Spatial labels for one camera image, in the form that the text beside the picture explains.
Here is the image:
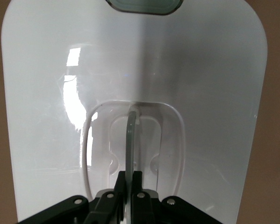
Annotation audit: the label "white box lid grey clips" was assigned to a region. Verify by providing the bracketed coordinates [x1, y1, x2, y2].
[0, 0, 269, 224]

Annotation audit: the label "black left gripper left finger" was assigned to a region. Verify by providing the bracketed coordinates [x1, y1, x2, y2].
[84, 171, 127, 224]

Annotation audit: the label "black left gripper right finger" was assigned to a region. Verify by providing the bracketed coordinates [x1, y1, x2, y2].
[129, 171, 158, 224]

